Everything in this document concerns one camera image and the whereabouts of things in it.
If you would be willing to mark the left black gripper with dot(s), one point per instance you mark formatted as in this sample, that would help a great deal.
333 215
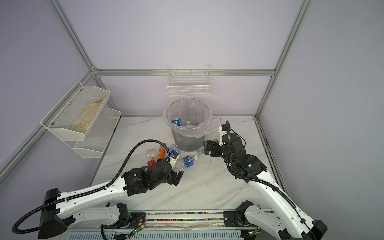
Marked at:
172 180

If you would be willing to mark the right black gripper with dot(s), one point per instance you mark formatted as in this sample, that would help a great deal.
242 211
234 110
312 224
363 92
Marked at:
213 144

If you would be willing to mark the red cap round bottle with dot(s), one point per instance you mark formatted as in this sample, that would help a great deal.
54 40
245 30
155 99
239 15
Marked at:
151 162

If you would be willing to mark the crushed clear round bottle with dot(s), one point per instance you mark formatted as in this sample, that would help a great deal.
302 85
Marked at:
151 154

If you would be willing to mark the clear bottle white cap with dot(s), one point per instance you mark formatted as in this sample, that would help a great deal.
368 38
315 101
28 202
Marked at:
201 150

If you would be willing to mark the orange label juice bottle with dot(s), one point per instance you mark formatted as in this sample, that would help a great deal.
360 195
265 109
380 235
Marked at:
162 153

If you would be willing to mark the crushed bottle blue label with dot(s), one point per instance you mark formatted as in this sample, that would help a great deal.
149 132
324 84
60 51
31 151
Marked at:
174 147

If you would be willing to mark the blue cap water bottle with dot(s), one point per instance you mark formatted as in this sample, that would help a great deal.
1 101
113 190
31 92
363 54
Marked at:
177 120

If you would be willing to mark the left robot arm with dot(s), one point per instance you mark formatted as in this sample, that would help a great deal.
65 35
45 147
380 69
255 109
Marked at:
81 208

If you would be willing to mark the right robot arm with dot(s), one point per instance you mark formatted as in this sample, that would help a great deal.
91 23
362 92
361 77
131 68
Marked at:
290 222

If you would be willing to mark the grey mesh waste bin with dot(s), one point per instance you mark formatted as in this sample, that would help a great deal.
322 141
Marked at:
188 144

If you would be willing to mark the clear plastic bin liner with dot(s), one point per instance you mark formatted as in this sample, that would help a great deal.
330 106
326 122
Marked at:
196 116

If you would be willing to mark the white mesh lower shelf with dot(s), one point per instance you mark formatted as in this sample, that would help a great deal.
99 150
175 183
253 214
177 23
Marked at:
99 135

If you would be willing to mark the beige cloth in shelf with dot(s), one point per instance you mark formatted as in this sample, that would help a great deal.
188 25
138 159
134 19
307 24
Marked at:
83 121

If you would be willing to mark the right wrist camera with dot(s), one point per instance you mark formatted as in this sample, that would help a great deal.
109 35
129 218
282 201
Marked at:
222 131

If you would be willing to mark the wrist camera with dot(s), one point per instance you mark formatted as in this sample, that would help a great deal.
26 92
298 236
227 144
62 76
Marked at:
222 131
173 157

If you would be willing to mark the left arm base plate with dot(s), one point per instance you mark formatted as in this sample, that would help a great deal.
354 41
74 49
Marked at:
129 221

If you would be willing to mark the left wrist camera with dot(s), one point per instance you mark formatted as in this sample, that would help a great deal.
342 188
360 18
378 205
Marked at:
173 157

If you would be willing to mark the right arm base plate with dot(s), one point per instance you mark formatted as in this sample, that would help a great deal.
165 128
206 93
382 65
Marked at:
235 219

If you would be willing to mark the white wire wall basket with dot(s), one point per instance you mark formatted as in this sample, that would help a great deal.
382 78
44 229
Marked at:
188 81

